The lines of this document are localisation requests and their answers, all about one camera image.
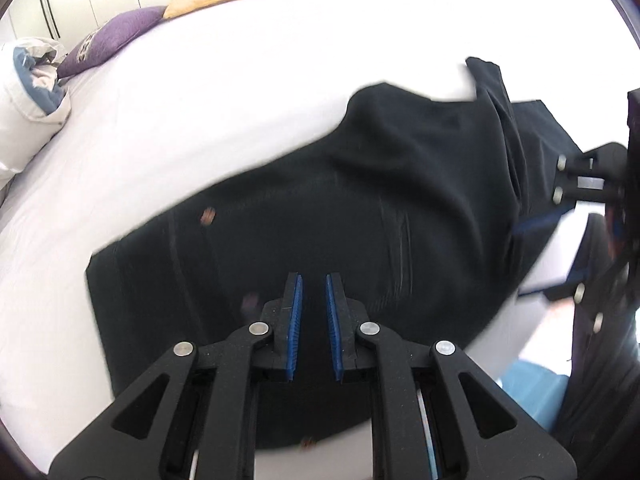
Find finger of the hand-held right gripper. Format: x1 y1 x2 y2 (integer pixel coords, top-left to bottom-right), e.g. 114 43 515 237
515 142 628 236
519 260 640 341

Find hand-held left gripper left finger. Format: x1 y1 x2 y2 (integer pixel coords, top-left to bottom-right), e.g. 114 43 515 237
47 272 304 480

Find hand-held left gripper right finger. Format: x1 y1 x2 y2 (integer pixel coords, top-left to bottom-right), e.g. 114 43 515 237
325 272 576 480

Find black pants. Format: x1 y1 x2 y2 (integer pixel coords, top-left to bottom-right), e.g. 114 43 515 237
85 56 586 453

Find dark cloth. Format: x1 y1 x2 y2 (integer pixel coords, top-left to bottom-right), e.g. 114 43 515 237
555 305 640 443

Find blue cloth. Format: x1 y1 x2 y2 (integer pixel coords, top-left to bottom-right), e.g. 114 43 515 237
500 359 572 427

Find bed with white sheet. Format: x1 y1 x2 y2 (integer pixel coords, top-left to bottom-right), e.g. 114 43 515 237
0 0 640 476

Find purple pillow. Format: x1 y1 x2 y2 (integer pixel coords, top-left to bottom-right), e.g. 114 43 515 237
56 6 168 80

